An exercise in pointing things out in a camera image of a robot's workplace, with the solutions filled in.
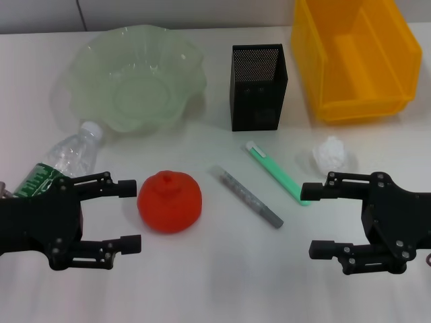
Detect yellow plastic bin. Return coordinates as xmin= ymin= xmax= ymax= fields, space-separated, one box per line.
xmin=291 ymin=0 xmax=424 ymax=124

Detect black mesh pen holder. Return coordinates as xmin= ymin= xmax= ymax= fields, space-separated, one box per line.
xmin=230 ymin=43 xmax=290 ymax=132

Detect clear plastic water bottle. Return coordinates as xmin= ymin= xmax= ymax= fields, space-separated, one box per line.
xmin=13 ymin=120 xmax=104 ymax=199

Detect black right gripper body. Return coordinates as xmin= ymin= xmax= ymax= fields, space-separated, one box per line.
xmin=362 ymin=171 xmax=431 ymax=262

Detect green pen with white cap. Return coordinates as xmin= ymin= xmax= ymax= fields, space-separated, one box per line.
xmin=244 ymin=141 xmax=312 ymax=207

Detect white paper ball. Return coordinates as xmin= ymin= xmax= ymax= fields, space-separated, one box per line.
xmin=311 ymin=136 xmax=350 ymax=174

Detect gray marker pen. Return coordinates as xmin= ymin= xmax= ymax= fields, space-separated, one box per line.
xmin=211 ymin=164 xmax=285 ymax=231

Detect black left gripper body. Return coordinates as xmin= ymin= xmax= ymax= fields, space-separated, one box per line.
xmin=0 ymin=176 xmax=86 ymax=260

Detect red tomato-shaped object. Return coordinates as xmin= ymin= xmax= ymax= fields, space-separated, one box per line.
xmin=137 ymin=170 xmax=203 ymax=234

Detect green glass fruit plate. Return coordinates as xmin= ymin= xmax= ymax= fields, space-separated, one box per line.
xmin=50 ymin=26 xmax=207 ymax=135

